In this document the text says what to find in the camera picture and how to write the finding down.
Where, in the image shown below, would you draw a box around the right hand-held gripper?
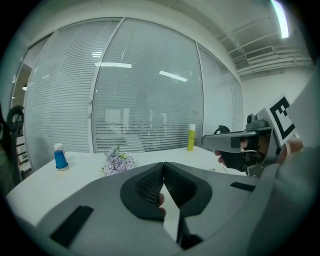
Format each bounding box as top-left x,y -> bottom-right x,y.
201,93 -> 298,179

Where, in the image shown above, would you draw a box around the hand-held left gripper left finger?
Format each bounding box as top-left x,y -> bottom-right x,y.
37,161 -> 182,255

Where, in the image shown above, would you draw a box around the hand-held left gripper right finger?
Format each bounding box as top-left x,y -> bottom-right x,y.
162,161 -> 260,250

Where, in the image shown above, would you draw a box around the person's right forearm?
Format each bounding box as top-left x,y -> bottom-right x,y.
277,138 -> 305,165

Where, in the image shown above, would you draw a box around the person's right hand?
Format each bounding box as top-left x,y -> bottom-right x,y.
213,135 -> 271,167

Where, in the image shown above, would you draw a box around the person's left hand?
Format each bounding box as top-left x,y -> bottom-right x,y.
158,192 -> 168,222

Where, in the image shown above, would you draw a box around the black office chair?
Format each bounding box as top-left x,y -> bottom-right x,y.
213,125 -> 232,136
0,102 -> 26,187

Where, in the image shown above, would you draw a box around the yellow spray bottle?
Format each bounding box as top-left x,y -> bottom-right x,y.
186,123 -> 197,152

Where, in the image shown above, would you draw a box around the purple flower bouquet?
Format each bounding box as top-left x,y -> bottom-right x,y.
99,146 -> 138,177

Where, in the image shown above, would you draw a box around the blue paper cup stack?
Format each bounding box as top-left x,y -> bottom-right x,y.
53,143 -> 70,172

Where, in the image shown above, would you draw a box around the white window blinds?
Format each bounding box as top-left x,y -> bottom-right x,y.
92,18 -> 203,153

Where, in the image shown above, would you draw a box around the ceiling air vent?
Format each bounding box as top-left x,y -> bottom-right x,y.
244,46 -> 275,62

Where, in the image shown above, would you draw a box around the ceiling light strip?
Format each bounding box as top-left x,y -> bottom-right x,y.
271,0 -> 290,39

